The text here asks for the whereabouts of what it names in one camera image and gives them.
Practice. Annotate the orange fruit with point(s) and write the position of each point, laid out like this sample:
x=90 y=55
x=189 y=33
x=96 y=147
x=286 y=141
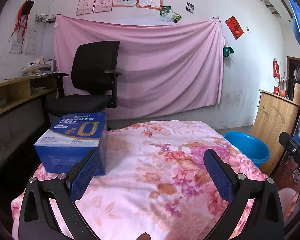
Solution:
x=282 y=93

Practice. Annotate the blue plastic basin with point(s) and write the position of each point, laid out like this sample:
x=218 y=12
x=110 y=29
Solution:
x=256 y=150

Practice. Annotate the small black wall photo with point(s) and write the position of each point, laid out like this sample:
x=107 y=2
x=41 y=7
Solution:
x=190 y=7

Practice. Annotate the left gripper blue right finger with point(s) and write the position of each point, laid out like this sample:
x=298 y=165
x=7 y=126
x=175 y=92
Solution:
x=222 y=175

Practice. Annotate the wooden side desk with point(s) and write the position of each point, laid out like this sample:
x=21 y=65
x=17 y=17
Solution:
x=15 y=92

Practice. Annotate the blue cardboard box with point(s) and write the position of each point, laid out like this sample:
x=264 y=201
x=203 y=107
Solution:
x=69 y=140

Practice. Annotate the green photo prints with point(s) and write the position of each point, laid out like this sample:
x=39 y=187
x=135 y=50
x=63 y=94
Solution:
x=168 y=15

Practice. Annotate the red cup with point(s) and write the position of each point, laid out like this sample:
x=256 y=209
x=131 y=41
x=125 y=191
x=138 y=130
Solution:
x=276 y=90

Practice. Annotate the stack of books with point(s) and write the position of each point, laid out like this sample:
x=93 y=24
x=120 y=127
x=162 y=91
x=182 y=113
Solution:
x=39 y=67

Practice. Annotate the wooden cabinet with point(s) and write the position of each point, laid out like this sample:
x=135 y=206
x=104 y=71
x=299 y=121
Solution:
x=275 y=115

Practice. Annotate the green hanging bag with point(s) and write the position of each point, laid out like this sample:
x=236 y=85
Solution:
x=227 y=51

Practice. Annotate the wall calendar sheet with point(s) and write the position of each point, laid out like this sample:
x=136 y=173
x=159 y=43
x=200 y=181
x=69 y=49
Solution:
x=30 y=46

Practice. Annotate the red tassel wall decoration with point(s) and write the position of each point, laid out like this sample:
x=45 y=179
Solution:
x=22 y=19

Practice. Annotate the black office chair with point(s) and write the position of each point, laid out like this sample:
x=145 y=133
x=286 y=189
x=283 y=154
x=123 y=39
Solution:
x=94 y=70

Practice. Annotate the pink floral table cloth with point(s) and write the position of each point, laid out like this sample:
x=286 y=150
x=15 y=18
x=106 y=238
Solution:
x=156 y=182

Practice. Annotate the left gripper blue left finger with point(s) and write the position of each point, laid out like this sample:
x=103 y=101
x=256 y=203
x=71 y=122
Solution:
x=81 y=174

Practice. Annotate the red hanging ornament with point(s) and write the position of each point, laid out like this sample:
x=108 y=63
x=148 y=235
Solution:
x=276 y=69

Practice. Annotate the pink hanging sheet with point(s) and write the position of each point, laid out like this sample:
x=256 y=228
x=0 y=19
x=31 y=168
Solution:
x=166 y=69

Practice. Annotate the red diamond wall paper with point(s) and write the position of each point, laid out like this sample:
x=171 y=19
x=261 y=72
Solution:
x=234 y=27

